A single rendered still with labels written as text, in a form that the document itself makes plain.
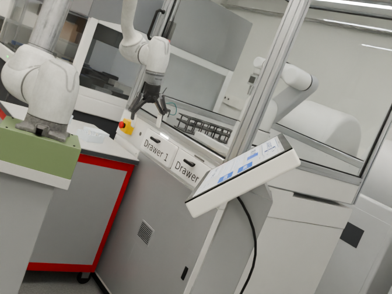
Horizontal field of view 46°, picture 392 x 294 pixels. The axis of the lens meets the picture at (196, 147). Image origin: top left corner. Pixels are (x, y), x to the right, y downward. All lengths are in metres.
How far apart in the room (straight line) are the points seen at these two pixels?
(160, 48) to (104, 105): 1.02
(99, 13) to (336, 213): 1.77
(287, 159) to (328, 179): 1.22
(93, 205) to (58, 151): 0.78
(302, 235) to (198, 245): 0.64
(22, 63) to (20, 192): 0.49
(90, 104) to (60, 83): 1.27
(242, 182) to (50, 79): 0.86
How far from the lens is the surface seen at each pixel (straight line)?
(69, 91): 1.76
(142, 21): 3.04
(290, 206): 2.25
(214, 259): 1.43
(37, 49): 1.92
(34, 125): 1.77
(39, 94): 1.76
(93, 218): 2.48
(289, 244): 2.39
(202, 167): 2.03
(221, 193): 1.19
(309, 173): 2.26
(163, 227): 2.22
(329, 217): 2.53
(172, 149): 2.22
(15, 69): 1.93
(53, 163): 1.73
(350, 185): 2.55
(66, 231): 2.46
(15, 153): 1.72
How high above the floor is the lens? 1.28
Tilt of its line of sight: 8 degrees down
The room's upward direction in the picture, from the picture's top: 22 degrees clockwise
